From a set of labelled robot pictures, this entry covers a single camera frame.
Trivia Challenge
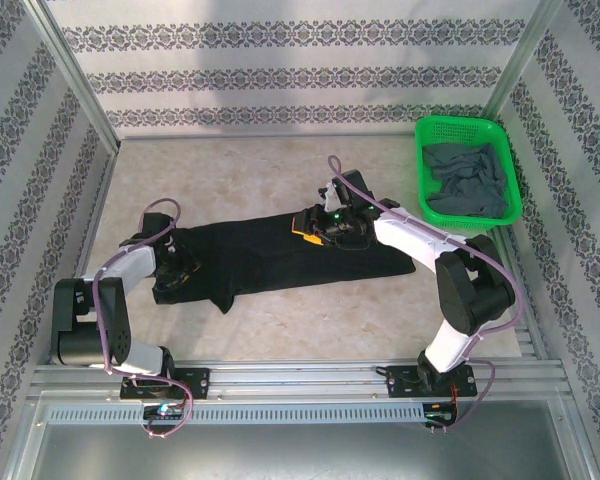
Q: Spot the black t-shirt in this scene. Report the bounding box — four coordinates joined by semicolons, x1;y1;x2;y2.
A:
152;212;416;316

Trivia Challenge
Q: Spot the grey t-shirt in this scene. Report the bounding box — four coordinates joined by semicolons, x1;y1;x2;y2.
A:
422;142;512;219

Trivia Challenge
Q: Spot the small controller board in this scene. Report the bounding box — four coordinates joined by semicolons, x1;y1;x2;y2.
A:
423;402;460;430
142;403;185;422

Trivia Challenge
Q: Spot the green plastic basket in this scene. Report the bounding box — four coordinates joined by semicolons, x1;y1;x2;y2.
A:
413;115;525;232

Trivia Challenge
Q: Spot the purple cable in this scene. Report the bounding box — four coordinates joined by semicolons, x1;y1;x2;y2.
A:
92;198;195;441
327;155;526;434

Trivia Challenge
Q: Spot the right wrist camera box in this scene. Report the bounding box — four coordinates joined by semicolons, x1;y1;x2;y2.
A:
318;182;342;212

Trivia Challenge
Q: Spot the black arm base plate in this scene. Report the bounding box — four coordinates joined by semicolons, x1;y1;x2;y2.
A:
385;363;479;399
118;367;212;401

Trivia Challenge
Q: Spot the aluminium mounting rail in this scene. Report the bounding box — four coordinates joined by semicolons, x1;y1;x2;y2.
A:
29;360;567;401

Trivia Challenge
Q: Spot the slotted grey cable duct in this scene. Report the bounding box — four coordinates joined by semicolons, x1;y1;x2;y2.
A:
44;402;431;426

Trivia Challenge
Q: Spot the aluminium frame post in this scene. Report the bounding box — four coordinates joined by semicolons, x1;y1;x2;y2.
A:
479;0;566;124
27;0;122;154

